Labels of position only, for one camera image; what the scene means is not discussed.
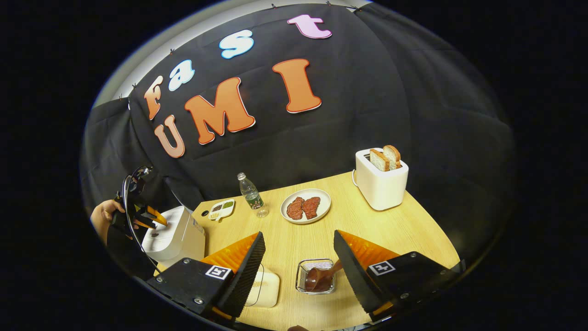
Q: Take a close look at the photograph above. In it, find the clear plastic water bottle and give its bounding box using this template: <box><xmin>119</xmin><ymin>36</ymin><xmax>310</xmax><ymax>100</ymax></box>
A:
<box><xmin>237</xmin><ymin>172</ymin><xmax>270</xmax><ymax>219</ymax></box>

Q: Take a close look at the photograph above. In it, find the brown wooden spoon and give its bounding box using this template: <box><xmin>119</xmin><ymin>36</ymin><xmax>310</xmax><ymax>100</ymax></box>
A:
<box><xmin>304</xmin><ymin>259</ymin><xmax>345</xmax><ymax>293</ymax></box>

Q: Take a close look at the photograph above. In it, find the wire mesh chopstick holder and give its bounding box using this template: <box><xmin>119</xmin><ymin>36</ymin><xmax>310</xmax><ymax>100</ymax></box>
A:
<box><xmin>295</xmin><ymin>258</ymin><xmax>336</xmax><ymax>295</ymax></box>

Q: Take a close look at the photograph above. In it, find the white rice cooker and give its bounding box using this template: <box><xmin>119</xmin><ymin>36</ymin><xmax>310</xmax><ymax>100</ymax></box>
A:
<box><xmin>141</xmin><ymin>205</ymin><xmax>207</xmax><ymax>269</ymax></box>

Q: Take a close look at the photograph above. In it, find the white toaster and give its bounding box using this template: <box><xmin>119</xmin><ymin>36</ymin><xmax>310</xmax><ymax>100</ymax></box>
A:
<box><xmin>352</xmin><ymin>148</ymin><xmax>410</xmax><ymax>211</ymax></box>

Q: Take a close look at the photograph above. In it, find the white round plate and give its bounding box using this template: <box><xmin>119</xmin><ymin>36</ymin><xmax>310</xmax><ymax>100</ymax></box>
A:
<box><xmin>280</xmin><ymin>188</ymin><xmax>332</xmax><ymax>225</ymax></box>

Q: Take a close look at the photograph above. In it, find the toasted bread slice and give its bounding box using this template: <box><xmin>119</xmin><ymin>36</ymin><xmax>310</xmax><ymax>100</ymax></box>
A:
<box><xmin>383</xmin><ymin>144</ymin><xmax>402</xmax><ymax>170</ymax></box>
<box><xmin>369</xmin><ymin>148</ymin><xmax>390</xmax><ymax>172</ymax></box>

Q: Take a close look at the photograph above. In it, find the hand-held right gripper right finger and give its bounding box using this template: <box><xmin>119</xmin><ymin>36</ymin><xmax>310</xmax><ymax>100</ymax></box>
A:
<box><xmin>334</xmin><ymin>230</ymin><xmax>466</xmax><ymax>316</ymax></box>

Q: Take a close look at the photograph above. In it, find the white divided condiment dish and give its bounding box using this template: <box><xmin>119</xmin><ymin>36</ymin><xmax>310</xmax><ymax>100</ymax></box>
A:
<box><xmin>208</xmin><ymin>198</ymin><xmax>236</xmax><ymax>222</ymax></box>

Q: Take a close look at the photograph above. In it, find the black backdrop cloth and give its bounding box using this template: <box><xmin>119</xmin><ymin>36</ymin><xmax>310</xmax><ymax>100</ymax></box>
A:
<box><xmin>80</xmin><ymin>2</ymin><xmax>516</xmax><ymax>277</ymax></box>

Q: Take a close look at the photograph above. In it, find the thin gripper cable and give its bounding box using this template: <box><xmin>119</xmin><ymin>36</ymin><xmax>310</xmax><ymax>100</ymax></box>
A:
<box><xmin>121</xmin><ymin>174</ymin><xmax>162</xmax><ymax>277</ymax></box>

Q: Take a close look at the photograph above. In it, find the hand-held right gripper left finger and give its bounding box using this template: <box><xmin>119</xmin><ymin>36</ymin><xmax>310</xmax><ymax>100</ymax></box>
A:
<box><xmin>146</xmin><ymin>231</ymin><xmax>266</xmax><ymax>319</ymax></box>

